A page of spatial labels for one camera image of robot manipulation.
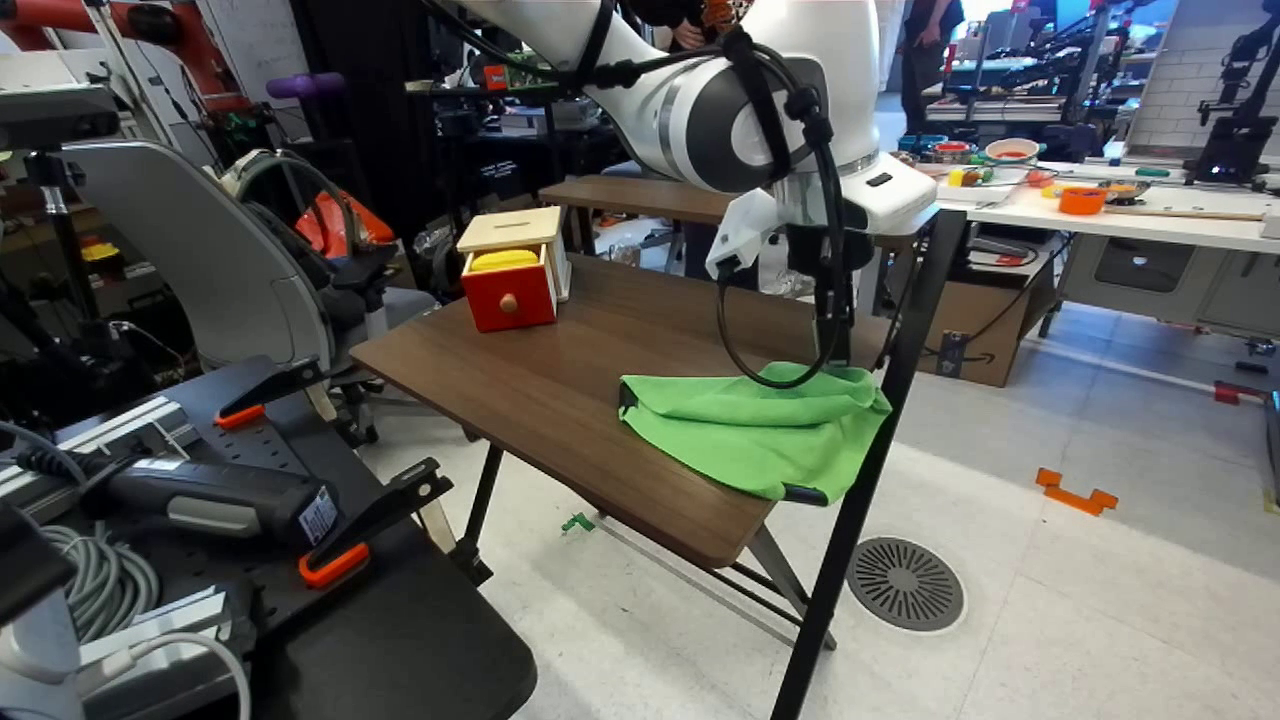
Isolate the white wrist cable bracket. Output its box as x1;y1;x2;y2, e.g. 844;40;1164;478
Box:
701;184;786;284

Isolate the person in dark clothes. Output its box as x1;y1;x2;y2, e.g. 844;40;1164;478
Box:
897;0;968;137

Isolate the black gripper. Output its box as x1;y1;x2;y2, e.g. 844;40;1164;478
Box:
780;214;877;368

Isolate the wooden drawer with red front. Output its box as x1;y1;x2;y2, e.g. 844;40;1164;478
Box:
460;243;561;337

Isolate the grey cable bundle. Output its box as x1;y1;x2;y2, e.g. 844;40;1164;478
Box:
37;516;166;644

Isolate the dark brown folding table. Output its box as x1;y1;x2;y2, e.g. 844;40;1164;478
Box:
347;251;926;654

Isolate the green cloth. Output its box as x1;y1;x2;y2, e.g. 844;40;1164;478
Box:
618;354;897;506

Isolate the grey moulded plastic shell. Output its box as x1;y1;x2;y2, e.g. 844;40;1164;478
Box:
55;137;335;374

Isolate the white table with toys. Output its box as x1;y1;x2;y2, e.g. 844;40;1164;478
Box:
915;157;1280;258

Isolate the cardboard box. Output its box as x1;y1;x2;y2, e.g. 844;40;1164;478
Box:
915;272;1055;390

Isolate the orange floor marker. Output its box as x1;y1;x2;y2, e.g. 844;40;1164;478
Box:
1034;463;1123;519

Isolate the round floor drain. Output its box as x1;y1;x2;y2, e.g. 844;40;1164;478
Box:
844;530;968;636

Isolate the orange bowl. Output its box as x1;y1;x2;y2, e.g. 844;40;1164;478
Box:
1055;184;1113;219

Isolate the orange and black bag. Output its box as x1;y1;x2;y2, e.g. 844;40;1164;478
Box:
291;184;402;265

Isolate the black slanted metal pole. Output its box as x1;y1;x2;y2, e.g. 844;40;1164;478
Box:
768;208;971;720

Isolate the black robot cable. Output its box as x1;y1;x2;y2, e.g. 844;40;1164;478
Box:
712;25;842;395

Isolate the black clamp with orange handle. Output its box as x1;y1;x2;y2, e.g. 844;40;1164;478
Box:
211;354;364;436
291;452;457;593

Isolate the black handheld tool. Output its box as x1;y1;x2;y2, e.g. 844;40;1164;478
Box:
105;454;346;546

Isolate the black robot mount platform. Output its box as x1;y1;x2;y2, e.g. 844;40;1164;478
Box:
0;354;539;720

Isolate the wooden box with slot lid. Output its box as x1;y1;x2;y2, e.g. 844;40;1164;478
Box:
452;202;578;305

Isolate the black equipment stand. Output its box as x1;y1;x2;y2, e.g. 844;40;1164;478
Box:
1183;0;1280;193

